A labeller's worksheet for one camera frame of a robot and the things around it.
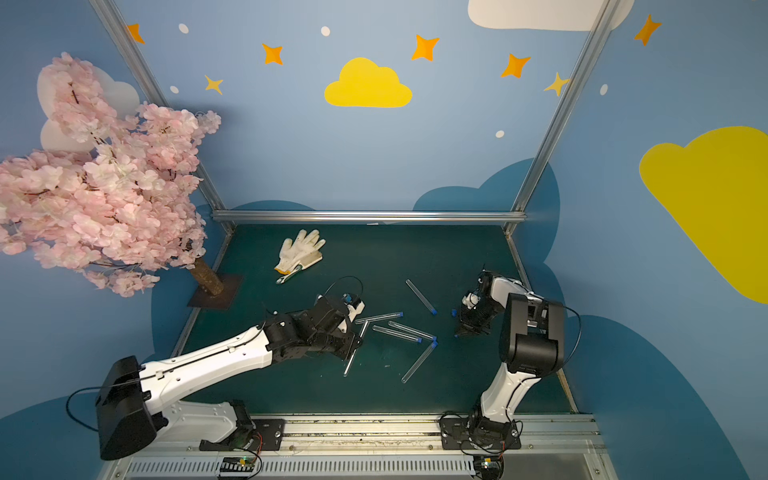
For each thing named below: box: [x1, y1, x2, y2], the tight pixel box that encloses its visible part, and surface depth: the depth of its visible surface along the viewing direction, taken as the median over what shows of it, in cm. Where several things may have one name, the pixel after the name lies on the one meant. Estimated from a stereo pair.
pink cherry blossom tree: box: [0, 52, 222, 296], surface depth 61 cm
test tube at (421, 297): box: [405, 279, 438, 315], surface depth 103 cm
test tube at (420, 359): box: [401, 336, 439, 384], surface depth 88 cm
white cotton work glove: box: [274, 229, 326, 275], surface depth 114 cm
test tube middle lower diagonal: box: [372, 325, 423, 344], surface depth 93 cm
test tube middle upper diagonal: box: [388, 321, 437, 342], surface depth 95 cm
